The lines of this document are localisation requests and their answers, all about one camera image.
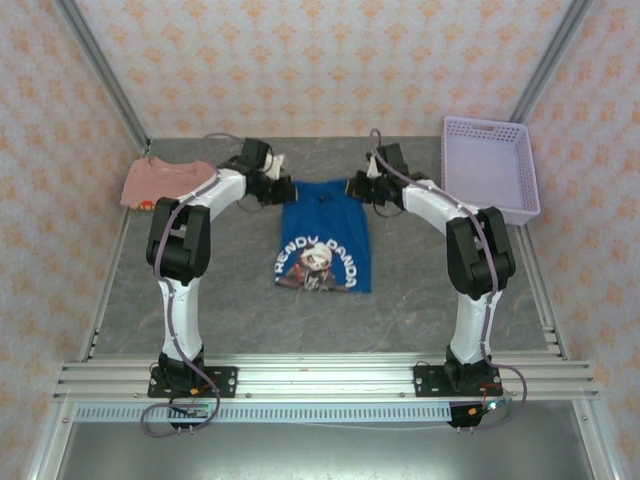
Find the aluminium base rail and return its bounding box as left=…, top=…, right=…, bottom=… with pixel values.
left=53, top=353, right=600, bottom=402

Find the white slotted cable duct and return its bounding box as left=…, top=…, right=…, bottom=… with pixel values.
left=73, top=402, right=454, bottom=424

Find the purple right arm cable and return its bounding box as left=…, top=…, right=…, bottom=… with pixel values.
left=368, top=128, right=530, bottom=434

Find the aluminium frame post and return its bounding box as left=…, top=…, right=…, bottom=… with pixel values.
left=52, top=0, right=151, bottom=154
left=508, top=0, right=594, bottom=126

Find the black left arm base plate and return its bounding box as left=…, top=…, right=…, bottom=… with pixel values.
left=147, top=366, right=239, bottom=399

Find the lavender perforated plastic basket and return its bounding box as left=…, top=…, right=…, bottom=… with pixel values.
left=438, top=117, right=540, bottom=230

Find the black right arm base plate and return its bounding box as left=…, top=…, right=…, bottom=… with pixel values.
left=413, top=364, right=504, bottom=400

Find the folded pink t-shirt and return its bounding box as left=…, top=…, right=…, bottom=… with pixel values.
left=119, top=155, right=216, bottom=212

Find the blue t-shirt with panda print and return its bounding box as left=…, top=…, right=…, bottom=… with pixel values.
left=274, top=178, right=375, bottom=295

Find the aluminium table side rail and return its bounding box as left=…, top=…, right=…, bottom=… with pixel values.
left=27, top=207, right=132, bottom=480
left=516, top=227, right=626, bottom=480

